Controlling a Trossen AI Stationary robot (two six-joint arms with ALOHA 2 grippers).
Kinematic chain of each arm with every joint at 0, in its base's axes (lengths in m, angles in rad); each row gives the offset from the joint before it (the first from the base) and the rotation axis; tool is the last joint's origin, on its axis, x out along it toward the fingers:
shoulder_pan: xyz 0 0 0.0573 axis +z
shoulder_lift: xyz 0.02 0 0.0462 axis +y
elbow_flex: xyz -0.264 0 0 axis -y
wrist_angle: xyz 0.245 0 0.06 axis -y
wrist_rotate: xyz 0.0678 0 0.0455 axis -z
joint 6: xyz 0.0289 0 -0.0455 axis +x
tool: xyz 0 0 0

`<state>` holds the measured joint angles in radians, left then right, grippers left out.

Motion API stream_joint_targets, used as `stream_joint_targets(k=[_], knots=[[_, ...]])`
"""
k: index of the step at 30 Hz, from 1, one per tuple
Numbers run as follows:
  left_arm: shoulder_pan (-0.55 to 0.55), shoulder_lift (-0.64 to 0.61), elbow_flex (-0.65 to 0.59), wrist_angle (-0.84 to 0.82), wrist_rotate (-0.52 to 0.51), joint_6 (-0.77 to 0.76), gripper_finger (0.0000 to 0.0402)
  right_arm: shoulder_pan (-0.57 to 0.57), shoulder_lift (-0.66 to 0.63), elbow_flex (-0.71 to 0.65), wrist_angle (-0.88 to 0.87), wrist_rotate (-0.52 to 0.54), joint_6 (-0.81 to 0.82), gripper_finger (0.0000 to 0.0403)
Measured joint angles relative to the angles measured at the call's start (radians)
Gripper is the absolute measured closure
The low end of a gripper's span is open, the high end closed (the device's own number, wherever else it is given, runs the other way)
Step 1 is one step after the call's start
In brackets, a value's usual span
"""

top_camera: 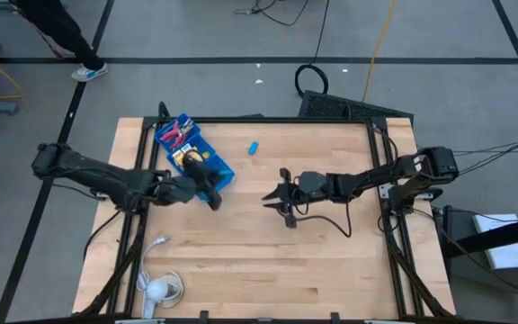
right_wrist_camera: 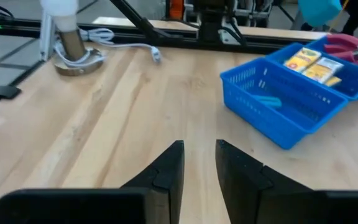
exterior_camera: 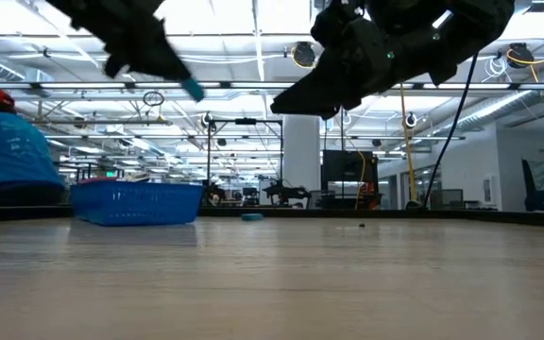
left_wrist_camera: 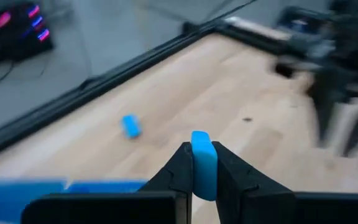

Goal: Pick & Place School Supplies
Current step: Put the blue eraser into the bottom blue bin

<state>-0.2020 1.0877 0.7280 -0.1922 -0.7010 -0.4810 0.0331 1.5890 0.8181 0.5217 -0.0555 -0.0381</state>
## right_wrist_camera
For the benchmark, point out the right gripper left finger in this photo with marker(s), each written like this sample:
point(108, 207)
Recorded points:
point(166, 193)

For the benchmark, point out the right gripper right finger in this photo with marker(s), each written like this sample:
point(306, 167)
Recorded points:
point(253, 196)

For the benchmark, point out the blue eraser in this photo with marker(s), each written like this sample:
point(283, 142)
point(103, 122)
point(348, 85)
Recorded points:
point(269, 101)
point(319, 12)

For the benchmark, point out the yellow crayon pack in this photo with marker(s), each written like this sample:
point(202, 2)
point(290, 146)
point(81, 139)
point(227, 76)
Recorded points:
point(332, 81)
point(322, 71)
point(303, 59)

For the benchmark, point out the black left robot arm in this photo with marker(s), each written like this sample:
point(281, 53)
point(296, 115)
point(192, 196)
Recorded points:
point(210, 25)

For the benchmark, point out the blue three-compartment plastic basket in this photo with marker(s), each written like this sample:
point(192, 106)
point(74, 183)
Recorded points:
point(291, 127)

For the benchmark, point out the orange object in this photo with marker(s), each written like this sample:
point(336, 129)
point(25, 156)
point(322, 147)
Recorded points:
point(176, 8)

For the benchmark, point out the black table clip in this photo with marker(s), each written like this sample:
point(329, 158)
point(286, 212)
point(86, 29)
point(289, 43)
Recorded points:
point(0, 92)

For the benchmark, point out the white metal bracket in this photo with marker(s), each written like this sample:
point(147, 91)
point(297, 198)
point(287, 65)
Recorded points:
point(47, 37)

